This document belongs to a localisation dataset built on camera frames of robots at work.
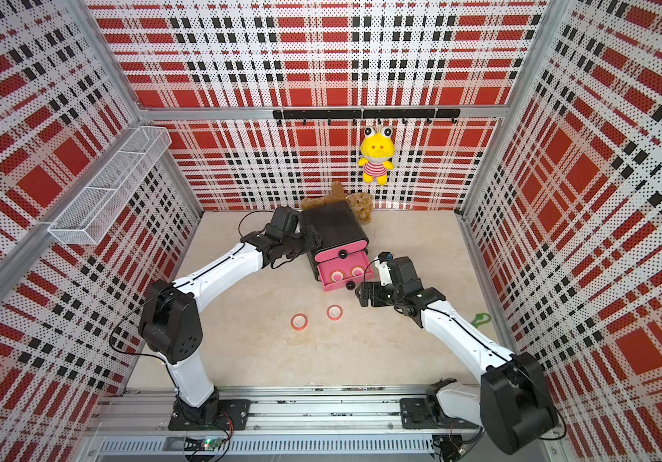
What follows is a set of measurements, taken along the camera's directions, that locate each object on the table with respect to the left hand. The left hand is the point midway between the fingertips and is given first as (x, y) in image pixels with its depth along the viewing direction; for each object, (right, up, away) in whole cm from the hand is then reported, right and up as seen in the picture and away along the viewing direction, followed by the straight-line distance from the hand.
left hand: (320, 239), depth 90 cm
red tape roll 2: (+4, -24, +3) cm, 25 cm away
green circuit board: (-25, -50, -20) cm, 60 cm away
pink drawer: (+7, -4, 0) cm, 8 cm away
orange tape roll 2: (+5, -12, +4) cm, 14 cm away
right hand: (+16, -15, -5) cm, 23 cm away
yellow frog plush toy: (+18, +30, +2) cm, 35 cm away
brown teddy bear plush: (+14, +15, +22) cm, 30 cm away
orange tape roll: (+12, -11, +6) cm, 17 cm away
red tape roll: (-7, -27, +1) cm, 27 cm away
